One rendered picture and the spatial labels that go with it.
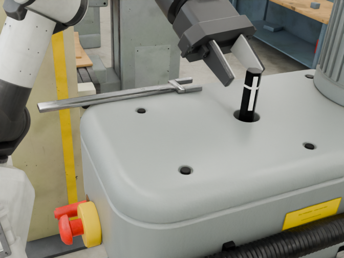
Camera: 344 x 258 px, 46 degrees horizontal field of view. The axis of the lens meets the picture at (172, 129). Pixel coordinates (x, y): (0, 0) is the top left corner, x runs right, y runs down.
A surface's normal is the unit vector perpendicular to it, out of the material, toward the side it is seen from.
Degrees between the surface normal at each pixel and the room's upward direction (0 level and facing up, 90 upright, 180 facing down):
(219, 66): 90
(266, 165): 9
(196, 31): 52
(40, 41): 88
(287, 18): 90
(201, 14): 30
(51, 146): 90
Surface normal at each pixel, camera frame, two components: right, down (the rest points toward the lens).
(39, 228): 0.40, 0.50
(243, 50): -0.80, 0.27
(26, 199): 0.98, 0.09
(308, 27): -0.92, 0.17
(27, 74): 0.71, 0.37
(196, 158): 0.06, -0.85
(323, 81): -0.98, 0.04
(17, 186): 0.59, -0.08
